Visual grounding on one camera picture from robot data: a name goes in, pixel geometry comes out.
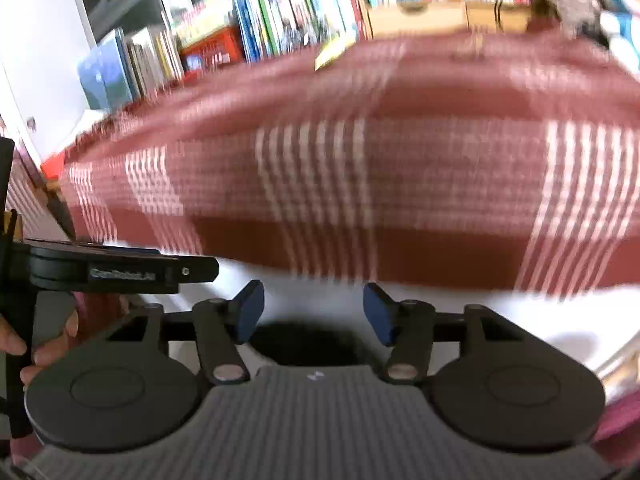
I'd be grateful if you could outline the person's pink clothing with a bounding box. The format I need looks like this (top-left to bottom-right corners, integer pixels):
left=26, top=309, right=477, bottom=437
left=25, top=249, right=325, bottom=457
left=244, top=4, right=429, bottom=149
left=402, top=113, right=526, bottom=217
left=592, top=392, right=640, bottom=456

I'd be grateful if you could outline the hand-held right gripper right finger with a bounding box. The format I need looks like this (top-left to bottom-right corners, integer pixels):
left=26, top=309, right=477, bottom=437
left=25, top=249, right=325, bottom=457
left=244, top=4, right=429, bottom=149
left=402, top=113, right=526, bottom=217
left=363, top=282, right=531, bottom=386

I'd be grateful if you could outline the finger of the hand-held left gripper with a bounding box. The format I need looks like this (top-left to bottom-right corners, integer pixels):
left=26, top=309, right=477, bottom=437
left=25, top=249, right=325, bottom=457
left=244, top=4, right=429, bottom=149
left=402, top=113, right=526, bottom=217
left=179, top=256, right=219, bottom=286

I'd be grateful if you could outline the wooden drawer organizer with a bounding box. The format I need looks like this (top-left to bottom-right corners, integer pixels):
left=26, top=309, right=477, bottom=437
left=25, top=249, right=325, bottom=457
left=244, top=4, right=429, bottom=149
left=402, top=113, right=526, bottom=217
left=360, top=0, right=536, bottom=41

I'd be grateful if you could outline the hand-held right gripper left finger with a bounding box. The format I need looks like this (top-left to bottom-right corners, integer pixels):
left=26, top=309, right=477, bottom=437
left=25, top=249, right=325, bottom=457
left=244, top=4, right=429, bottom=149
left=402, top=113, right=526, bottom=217
left=102, top=280, right=265, bottom=386

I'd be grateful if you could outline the white trash bin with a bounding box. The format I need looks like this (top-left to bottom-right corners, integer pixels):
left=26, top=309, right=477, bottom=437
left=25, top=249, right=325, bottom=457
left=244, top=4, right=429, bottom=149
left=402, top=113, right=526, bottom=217
left=135, top=255, right=640, bottom=378

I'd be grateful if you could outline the blue and white plush toy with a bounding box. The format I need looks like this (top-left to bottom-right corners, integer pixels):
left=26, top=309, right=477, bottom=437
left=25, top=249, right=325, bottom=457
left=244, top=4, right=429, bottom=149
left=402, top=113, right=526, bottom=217
left=597, top=0, right=640, bottom=68

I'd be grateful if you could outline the brown-haired doll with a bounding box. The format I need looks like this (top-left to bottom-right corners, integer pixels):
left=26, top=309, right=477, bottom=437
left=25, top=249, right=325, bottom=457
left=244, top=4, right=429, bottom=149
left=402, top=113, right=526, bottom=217
left=530, top=0, right=608, bottom=43

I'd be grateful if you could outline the person's left hand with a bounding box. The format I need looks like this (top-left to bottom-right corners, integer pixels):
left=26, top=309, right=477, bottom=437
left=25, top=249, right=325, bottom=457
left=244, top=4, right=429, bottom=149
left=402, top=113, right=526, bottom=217
left=0, top=307, right=81, bottom=388

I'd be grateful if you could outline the red plastic crate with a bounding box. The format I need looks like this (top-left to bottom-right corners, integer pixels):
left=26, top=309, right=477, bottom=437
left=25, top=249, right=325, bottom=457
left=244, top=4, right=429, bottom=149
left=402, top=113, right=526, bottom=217
left=180, top=25, right=246, bottom=68

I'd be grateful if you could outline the stack of flat-lying books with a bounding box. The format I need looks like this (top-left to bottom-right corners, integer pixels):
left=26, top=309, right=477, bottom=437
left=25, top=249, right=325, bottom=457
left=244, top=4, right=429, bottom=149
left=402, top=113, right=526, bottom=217
left=175, top=0, right=236, bottom=46

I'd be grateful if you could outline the row of colourful upright books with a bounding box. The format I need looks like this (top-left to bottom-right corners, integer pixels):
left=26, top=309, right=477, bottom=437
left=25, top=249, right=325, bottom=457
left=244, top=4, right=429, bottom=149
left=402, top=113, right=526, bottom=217
left=227, top=0, right=533, bottom=63

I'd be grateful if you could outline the yellow packet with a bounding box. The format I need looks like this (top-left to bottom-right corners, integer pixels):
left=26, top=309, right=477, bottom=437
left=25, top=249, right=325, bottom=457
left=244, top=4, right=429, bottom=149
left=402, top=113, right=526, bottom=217
left=314, top=35, right=353, bottom=71

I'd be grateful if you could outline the red plaid blanket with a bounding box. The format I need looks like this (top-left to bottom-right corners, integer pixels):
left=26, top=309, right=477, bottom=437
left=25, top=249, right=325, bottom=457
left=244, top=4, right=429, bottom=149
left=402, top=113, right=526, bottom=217
left=50, top=30, right=640, bottom=293

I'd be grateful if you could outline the row of pale thin books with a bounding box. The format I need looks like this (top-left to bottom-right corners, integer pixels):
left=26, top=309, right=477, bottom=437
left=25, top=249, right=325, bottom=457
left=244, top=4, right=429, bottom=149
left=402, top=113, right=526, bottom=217
left=77, top=25, right=186, bottom=111

